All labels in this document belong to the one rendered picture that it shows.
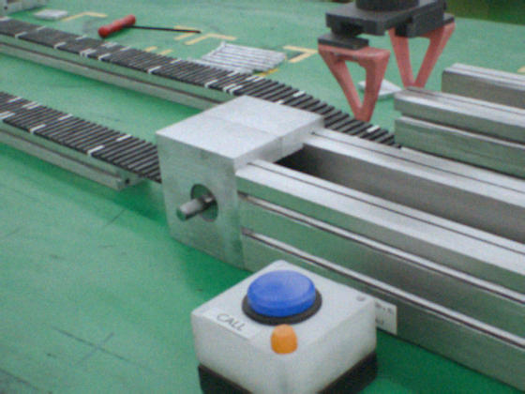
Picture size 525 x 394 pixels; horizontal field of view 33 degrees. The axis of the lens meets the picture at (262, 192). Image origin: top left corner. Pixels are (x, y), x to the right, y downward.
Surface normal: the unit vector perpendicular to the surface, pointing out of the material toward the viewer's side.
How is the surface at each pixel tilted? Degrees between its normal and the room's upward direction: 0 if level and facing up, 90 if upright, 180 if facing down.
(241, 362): 90
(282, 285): 3
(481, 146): 90
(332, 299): 0
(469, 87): 90
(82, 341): 0
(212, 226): 90
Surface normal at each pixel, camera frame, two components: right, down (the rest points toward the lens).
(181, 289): -0.08, -0.90
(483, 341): -0.70, 0.37
